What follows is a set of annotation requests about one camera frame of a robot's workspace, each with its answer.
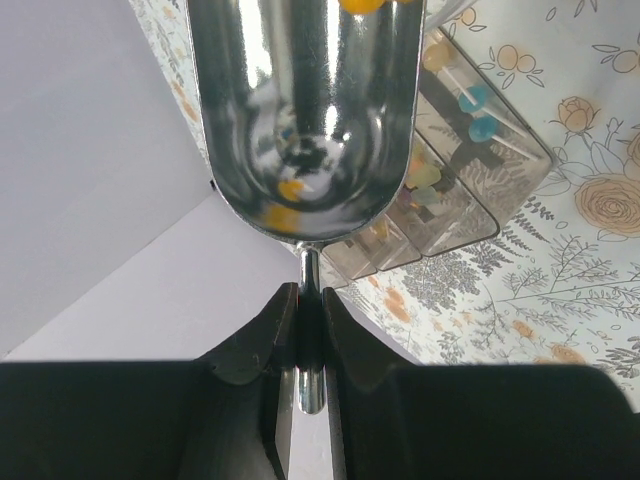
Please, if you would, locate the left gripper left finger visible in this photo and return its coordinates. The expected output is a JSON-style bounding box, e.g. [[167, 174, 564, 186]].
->
[[1, 283, 298, 479]]

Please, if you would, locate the metal candy scoop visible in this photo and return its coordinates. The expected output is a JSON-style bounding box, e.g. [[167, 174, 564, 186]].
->
[[186, 1, 425, 414]]

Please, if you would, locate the floral table mat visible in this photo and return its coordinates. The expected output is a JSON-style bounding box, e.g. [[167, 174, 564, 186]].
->
[[127, 0, 640, 394]]

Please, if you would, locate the clear glass jar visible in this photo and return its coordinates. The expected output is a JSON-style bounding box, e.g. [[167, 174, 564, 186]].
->
[[423, 0, 477, 31]]

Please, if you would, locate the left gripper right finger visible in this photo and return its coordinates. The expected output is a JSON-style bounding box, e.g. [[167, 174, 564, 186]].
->
[[323, 289, 639, 479]]

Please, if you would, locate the clear compartment candy box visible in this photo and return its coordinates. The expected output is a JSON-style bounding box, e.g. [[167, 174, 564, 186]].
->
[[321, 29, 553, 288]]

